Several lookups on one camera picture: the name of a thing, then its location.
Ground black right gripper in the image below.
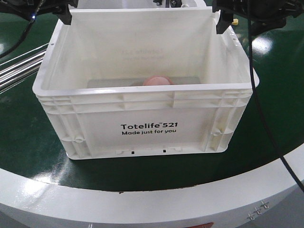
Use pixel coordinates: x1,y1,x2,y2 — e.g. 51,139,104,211
212,0,304,36

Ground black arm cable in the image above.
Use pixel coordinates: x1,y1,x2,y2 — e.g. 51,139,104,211
247,0,304,192
0,0,46,58

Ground small yellow toy piece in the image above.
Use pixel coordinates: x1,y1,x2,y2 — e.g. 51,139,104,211
231,19,238,26

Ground pink round toy ball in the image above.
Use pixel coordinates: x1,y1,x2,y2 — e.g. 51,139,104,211
143,76,173,86

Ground white outer conveyor rim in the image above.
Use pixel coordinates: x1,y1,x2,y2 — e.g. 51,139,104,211
0,159,297,228

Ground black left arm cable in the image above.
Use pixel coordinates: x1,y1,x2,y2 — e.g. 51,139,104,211
0,0,46,58

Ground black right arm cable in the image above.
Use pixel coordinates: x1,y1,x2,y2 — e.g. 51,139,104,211
247,0,304,192

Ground steel conveyor rollers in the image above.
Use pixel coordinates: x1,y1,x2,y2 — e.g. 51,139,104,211
0,43,48,93

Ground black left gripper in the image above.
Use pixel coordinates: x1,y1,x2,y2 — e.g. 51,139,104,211
0,0,78,25

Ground white Totelife plastic crate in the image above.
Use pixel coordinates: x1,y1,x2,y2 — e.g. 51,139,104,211
33,7,252,160

